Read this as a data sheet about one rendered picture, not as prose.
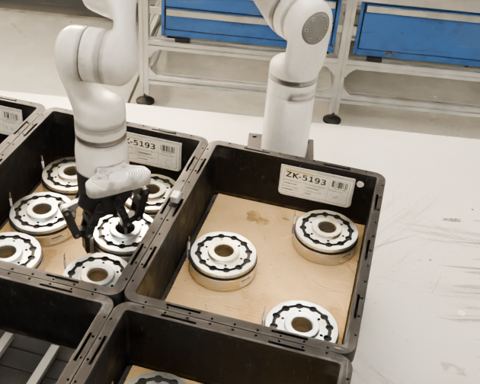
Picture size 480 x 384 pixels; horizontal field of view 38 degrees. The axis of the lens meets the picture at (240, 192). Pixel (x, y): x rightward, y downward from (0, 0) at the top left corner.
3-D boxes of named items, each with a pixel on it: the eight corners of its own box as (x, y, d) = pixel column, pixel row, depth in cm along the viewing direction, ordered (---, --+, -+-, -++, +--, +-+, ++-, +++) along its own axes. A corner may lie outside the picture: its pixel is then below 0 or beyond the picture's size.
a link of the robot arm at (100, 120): (54, 141, 95) (117, 151, 94) (43, 35, 86) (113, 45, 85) (73, 115, 101) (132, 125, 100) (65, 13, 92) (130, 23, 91)
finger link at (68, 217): (62, 199, 102) (80, 223, 106) (52, 205, 102) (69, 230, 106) (68, 209, 100) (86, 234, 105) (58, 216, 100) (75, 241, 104)
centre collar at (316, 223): (315, 217, 116) (315, 214, 116) (344, 224, 115) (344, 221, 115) (308, 235, 112) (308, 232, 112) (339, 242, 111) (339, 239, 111)
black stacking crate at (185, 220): (209, 195, 127) (212, 142, 120) (372, 231, 122) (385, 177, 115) (123, 360, 96) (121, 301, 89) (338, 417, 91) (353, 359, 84)
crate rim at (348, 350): (210, 149, 122) (211, 138, 120) (384, 186, 117) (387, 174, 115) (120, 311, 90) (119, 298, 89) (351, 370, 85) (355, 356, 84)
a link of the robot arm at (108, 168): (91, 202, 94) (88, 163, 90) (62, 158, 101) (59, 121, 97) (153, 185, 98) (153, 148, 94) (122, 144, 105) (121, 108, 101)
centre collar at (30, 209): (36, 199, 115) (35, 196, 114) (63, 206, 114) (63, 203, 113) (20, 217, 111) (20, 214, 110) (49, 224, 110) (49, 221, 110)
